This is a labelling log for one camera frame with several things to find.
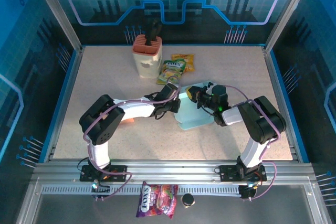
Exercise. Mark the yellow candy bag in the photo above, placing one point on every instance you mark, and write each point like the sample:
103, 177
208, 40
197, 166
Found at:
186, 62

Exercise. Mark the aluminium front rail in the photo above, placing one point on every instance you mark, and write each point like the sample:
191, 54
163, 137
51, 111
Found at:
170, 171

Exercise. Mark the green candy bag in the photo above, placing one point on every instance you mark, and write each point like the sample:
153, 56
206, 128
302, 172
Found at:
170, 70

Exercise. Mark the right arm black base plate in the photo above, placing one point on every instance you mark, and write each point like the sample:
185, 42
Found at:
228, 172

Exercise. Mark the light blue paper box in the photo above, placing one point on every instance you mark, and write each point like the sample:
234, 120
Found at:
189, 116

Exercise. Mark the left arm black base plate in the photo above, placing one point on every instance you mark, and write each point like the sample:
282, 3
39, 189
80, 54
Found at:
89, 175

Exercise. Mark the purple berries candy bag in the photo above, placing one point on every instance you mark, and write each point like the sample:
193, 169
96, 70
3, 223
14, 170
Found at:
155, 200

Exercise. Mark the cream knife block pink top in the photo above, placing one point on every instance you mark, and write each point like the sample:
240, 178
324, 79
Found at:
147, 61

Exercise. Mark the aluminium frame post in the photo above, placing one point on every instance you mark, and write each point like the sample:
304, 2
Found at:
56, 11
288, 11

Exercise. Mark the black electronics module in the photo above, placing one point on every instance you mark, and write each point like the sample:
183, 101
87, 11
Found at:
246, 192
102, 187

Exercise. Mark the pink paper box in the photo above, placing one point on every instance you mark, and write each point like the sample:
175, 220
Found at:
129, 121

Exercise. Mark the aluminium side rail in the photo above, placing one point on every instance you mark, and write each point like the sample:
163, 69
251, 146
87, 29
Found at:
72, 77
273, 77

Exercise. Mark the grey metal shelf panel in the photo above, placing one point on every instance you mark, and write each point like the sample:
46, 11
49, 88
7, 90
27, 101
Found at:
236, 211

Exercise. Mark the black round cap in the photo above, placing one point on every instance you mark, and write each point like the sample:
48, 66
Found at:
188, 200

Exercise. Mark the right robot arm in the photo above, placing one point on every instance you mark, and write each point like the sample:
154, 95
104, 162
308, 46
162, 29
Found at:
262, 121

